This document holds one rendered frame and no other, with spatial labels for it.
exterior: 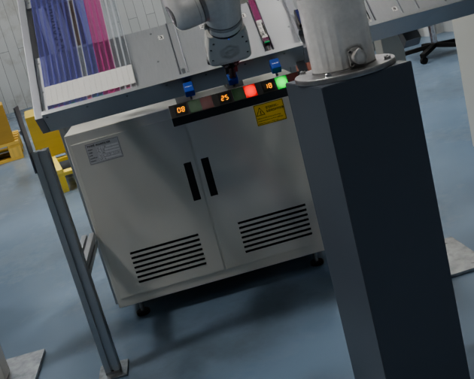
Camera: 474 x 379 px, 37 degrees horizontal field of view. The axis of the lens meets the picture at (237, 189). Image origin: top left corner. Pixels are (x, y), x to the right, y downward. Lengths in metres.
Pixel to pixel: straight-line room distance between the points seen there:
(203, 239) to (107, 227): 0.29
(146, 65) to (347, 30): 0.68
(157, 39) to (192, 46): 0.10
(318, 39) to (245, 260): 1.07
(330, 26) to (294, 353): 0.89
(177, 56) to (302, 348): 0.81
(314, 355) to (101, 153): 0.84
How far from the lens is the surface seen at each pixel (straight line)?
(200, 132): 2.12
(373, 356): 1.48
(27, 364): 2.26
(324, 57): 1.32
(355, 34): 1.32
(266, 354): 1.89
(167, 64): 1.83
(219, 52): 1.65
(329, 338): 1.89
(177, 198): 2.16
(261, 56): 1.78
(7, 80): 11.13
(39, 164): 1.85
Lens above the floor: 0.90
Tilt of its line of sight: 15 degrees down
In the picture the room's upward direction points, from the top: 15 degrees counter-clockwise
